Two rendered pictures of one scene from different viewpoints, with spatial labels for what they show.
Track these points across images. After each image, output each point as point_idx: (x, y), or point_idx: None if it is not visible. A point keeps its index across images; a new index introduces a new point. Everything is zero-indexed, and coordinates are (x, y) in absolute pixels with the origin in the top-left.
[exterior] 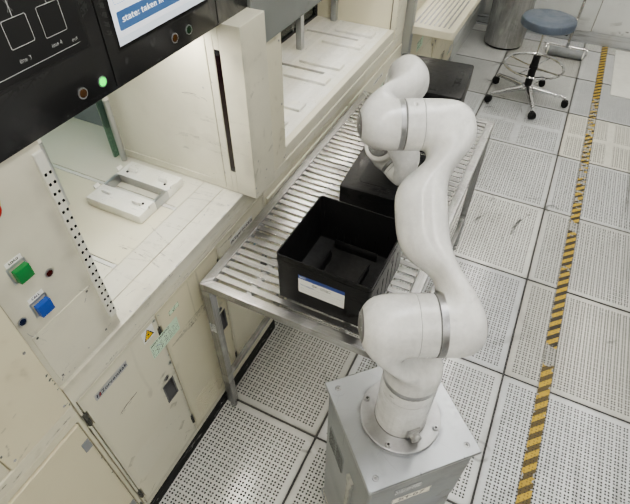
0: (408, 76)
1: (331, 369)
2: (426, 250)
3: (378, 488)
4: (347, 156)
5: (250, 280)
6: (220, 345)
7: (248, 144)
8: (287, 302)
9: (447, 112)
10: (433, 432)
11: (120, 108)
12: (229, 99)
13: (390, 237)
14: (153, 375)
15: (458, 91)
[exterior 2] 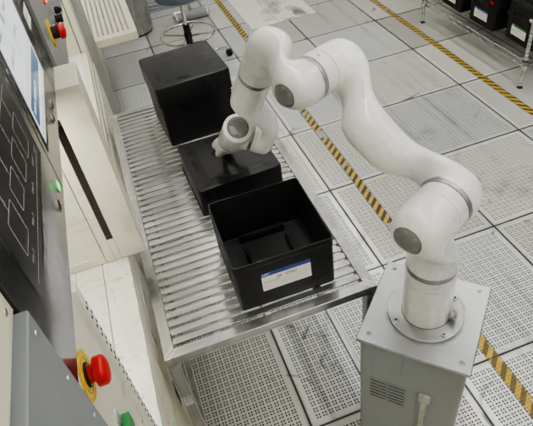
0: (285, 40)
1: (268, 369)
2: (408, 153)
3: (470, 367)
4: (161, 172)
5: (206, 321)
6: (200, 414)
7: (121, 199)
8: (257, 311)
9: (341, 49)
10: (456, 302)
11: None
12: (85, 164)
13: (285, 199)
14: None
15: (220, 63)
